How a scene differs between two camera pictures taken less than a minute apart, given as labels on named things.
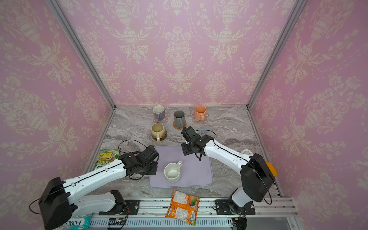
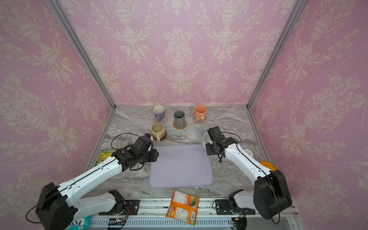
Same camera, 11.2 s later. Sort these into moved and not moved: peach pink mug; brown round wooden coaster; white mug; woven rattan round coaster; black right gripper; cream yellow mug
Moved: white mug; black right gripper
Not moved: cream yellow mug; peach pink mug; woven rattan round coaster; brown round wooden coaster
